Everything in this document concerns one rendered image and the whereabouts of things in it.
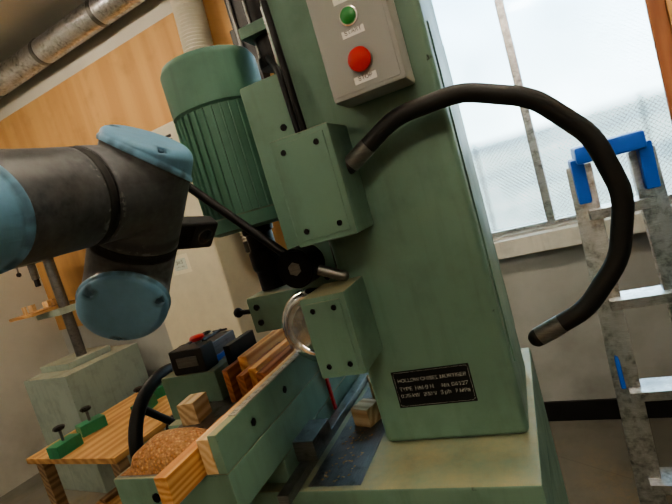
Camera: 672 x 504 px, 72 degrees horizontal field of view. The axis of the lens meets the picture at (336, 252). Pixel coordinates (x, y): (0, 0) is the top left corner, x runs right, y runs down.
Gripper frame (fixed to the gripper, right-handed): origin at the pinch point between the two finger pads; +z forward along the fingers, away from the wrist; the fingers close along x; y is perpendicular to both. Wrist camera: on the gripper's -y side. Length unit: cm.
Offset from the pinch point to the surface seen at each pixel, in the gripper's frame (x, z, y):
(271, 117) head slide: -19.6, -4.2, -13.1
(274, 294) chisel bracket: 9.7, -8.5, -23.6
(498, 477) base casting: 7, -49, -46
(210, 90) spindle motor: -19.3, 2.7, -3.6
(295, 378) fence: 18.2, -20.8, -28.2
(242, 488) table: 22.6, -39.1, -18.0
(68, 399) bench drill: 182, 141, 7
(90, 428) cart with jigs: 146, 87, -5
